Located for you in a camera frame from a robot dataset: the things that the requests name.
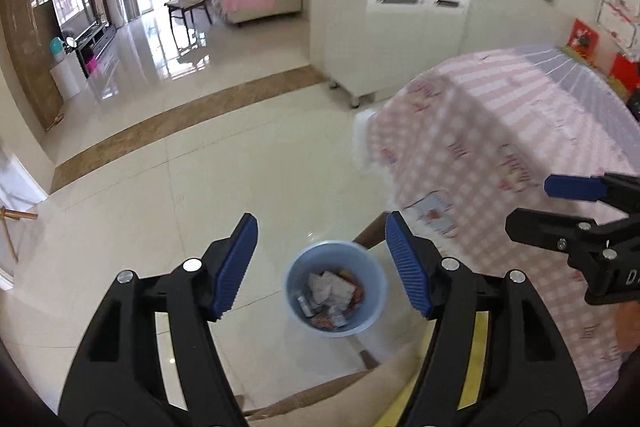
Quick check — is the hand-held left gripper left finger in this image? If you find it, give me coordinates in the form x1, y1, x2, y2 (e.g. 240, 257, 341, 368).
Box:
59, 213, 259, 427

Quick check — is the wooden stick frame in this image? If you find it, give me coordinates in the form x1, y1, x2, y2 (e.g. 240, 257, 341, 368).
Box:
0, 206, 38, 264

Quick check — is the wooden table leg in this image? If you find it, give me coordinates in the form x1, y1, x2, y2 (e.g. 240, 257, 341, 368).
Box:
352, 212, 396, 250

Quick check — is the large red gift box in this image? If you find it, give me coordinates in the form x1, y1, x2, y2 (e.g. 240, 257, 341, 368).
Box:
607, 52, 640, 100

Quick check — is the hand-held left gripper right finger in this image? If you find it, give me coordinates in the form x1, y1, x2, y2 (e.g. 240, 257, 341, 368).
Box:
385, 210, 588, 427

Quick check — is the white sideboard cabinet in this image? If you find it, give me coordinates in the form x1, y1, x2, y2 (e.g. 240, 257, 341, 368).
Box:
309, 0, 473, 108

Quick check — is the dark snack packet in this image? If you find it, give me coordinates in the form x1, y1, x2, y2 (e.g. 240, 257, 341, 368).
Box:
310, 311, 348, 332

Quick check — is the blue plastic bin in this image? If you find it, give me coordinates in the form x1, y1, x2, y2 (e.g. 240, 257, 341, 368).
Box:
282, 240, 388, 339

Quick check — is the pink checkered tablecloth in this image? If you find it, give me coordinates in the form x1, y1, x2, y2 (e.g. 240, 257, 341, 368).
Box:
352, 47, 640, 408

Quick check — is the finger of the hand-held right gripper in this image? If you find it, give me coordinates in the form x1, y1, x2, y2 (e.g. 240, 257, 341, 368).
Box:
544, 173, 640, 210
505, 208, 640, 253

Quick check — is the TV stand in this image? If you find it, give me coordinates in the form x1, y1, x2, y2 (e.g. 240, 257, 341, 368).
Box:
60, 19, 118, 80

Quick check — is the flat screen TV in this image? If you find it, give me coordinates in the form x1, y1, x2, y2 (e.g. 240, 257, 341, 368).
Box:
32, 0, 81, 40

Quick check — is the white cylindrical appliance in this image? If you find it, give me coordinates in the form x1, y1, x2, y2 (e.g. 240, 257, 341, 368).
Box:
49, 37, 83, 100

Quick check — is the person's right hand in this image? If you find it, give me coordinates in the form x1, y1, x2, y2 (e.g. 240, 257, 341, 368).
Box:
614, 304, 640, 358

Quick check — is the red greeting card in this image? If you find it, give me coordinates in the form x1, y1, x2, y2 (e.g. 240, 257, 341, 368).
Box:
567, 18, 600, 66

